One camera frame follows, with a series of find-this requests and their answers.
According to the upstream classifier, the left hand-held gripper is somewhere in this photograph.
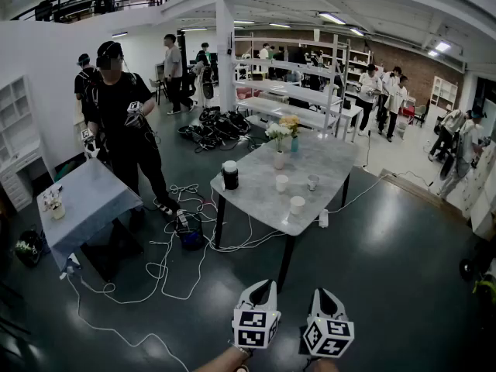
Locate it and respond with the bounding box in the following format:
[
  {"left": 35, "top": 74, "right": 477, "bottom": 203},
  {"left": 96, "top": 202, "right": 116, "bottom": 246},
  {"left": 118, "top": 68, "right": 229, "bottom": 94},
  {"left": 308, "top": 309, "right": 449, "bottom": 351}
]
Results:
[{"left": 231, "top": 279, "right": 282, "bottom": 350}]

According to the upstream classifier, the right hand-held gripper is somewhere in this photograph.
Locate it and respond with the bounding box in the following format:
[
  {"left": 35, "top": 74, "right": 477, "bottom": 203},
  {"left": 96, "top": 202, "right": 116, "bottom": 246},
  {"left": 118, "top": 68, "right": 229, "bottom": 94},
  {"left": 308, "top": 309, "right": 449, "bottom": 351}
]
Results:
[{"left": 300, "top": 288, "right": 356, "bottom": 360}]

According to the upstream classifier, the person's left forearm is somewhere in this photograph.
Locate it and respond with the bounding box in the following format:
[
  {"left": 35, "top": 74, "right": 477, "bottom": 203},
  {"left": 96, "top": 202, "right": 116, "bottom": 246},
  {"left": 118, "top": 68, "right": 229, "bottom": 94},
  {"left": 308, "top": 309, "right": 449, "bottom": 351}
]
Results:
[{"left": 192, "top": 345, "right": 253, "bottom": 372}]

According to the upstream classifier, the person's right forearm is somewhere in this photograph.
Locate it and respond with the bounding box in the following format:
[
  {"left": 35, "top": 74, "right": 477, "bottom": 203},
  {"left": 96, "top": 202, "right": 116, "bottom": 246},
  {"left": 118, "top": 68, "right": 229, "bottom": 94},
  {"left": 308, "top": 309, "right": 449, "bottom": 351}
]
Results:
[{"left": 309, "top": 358, "right": 341, "bottom": 372}]

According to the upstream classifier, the grey marble table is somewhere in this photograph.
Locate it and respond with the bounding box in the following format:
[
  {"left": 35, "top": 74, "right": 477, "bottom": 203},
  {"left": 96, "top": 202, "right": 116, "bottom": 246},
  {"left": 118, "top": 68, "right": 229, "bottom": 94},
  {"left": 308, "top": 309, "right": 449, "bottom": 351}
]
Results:
[{"left": 209, "top": 132, "right": 360, "bottom": 295}]

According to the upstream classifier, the black jar with white lid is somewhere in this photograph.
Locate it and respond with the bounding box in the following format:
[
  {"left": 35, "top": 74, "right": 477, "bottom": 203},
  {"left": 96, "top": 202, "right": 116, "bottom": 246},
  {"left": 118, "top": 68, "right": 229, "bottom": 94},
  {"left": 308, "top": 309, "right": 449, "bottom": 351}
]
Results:
[{"left": 221, "top": 160, "right": 240, "bottom": 191}]

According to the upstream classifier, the white vase with white flowers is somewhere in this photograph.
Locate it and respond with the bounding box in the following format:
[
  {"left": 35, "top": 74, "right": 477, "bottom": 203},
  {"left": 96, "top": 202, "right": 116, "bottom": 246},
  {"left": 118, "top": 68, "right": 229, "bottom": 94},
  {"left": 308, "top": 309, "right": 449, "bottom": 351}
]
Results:
[{"left": 264, "top": 122, "right": 292, "bottom": 171}]

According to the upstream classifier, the black round object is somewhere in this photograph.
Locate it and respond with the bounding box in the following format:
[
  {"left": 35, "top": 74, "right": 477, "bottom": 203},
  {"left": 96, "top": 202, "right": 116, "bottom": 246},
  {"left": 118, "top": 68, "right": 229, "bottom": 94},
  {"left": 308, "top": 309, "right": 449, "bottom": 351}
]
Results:
[{"left": 458, "top": 240, "right": 496, "bottom": 283}]

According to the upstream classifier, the blue vase with yellow flowers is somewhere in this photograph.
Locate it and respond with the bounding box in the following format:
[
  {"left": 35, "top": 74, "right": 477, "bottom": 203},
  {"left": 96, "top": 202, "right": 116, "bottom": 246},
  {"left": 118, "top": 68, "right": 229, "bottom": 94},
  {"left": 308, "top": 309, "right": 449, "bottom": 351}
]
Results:
[{"left": 279, "top": 114, "right": 301, "bottom": 153}]

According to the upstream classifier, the pile of black gear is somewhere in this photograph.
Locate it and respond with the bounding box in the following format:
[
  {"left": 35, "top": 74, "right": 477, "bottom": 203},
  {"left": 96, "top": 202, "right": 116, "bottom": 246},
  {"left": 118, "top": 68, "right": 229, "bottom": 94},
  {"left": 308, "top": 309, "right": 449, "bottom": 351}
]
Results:
[{"left": 177, "top": 106, "right": 253, "bottom": 153}]

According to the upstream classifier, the white drawer cabinet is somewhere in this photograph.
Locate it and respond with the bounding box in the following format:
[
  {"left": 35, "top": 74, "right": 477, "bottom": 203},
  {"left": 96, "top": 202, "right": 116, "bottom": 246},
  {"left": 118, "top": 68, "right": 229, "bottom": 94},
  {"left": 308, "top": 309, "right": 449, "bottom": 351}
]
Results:
[{"left": 460, "top": 139, "right": 496, "bottom": 240}]

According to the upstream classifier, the table with grey cloth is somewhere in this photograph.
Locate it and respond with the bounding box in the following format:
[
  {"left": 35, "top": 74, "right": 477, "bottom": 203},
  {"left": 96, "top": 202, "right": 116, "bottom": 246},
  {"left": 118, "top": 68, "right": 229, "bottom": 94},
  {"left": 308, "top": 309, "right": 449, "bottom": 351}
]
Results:
[{"left": 36, "top": 157, "right": 145, "bottom": 282}]

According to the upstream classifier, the white metal shelving rack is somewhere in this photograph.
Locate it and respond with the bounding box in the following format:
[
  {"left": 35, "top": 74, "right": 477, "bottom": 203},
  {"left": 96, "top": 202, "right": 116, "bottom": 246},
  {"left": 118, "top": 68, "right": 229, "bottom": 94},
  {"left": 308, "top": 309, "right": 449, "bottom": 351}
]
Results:
[{"left": 233, "top": 32, "right": 352, "bottom": 141}]

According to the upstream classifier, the small pot of white flowers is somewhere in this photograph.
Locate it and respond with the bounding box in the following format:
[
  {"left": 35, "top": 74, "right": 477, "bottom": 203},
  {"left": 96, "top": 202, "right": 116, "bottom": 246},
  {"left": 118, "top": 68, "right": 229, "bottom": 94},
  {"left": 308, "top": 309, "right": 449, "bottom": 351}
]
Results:
[{"left": 41, "top": 186, "right": 67, "bottom": 221}]

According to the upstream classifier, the black bag with flowers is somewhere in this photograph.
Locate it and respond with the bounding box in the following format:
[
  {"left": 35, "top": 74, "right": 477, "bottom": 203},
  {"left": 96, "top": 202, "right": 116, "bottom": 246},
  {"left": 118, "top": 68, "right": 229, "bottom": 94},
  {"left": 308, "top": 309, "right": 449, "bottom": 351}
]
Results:
[{"left": 13, "top": 229, "right": 48, "bottom": 269}]

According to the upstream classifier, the white display cabinet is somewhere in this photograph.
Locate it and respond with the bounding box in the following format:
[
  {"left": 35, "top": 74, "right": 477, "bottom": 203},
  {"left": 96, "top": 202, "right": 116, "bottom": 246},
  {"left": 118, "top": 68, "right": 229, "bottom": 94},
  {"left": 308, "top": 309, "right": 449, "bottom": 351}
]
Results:
[{"left": 429, "top": 75, "right": 460, "bottom": 112}]

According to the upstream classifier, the white cabinet with shelves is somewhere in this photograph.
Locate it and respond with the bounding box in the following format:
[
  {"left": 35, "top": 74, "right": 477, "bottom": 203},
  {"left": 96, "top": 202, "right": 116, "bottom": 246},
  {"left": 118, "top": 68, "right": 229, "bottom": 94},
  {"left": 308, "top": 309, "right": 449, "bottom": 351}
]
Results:
[{"left": 0, "top": 74, "right": 44, "bottom": 213}]

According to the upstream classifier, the black wire basket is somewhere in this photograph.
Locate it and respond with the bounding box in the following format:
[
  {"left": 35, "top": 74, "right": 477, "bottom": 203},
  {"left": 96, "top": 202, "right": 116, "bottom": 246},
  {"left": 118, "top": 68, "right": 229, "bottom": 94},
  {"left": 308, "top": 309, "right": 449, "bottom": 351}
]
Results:
[{"left": 176, "top": 212, "right": 205, "bottom": 252}]

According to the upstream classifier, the white cable tangle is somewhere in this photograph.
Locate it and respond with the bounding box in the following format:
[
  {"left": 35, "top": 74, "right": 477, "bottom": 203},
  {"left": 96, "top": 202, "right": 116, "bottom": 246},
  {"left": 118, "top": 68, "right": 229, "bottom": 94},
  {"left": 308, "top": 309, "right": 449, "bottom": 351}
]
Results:
[{"left": 60, "top": 183, "right": 288, "bottom": 372}]

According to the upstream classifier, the white power strip cable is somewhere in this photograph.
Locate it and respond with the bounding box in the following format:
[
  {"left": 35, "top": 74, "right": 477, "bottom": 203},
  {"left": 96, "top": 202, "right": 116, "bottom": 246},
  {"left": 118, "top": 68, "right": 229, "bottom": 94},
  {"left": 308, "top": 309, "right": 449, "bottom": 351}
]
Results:
[{"left": 327, "top": 170, "right": 433, "bottom": 215}]

